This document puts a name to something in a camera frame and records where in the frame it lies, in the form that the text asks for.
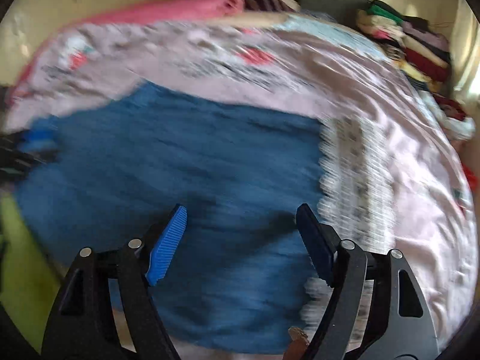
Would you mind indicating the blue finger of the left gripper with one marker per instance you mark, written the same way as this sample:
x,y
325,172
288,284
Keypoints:
x,y
38,139

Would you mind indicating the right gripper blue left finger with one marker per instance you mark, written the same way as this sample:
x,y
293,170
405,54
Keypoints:
x,y
165,244

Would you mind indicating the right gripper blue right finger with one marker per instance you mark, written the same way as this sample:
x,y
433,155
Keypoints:
x,y
321,242

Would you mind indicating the blue denim pants lace trim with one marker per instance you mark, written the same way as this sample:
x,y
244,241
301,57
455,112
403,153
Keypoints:
x,y
236,281

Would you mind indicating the right hand red nail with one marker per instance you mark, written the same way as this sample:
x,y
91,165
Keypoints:
x,y
298,345

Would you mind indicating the pink strawberry print bedsheet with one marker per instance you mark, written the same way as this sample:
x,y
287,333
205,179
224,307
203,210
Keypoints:
x,y
391,177

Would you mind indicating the light blue patterned pillow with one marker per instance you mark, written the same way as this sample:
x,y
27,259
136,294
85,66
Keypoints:
x,y
334,33

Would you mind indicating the pile of folded clothes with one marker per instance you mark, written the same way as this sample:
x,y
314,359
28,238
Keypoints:
x,y
424,58

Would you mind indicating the pink crumpled blanket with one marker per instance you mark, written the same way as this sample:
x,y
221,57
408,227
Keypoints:
x,y
30,24

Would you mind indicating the striped dark garment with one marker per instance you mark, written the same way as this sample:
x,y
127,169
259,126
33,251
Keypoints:
x,y
272,5

